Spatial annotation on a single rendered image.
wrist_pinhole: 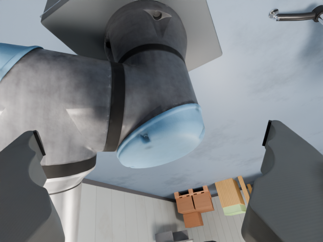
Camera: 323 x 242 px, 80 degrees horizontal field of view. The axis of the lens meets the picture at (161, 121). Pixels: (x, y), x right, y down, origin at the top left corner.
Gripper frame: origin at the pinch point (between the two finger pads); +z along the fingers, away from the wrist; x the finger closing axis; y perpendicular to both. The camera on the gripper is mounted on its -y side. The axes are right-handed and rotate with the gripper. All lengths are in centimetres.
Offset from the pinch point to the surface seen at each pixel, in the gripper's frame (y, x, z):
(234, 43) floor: 15, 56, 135
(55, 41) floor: 7, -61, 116
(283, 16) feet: -2, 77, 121
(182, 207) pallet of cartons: 438, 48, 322
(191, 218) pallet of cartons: 500, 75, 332
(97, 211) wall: 280, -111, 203
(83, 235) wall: 275, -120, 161
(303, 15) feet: -2, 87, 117
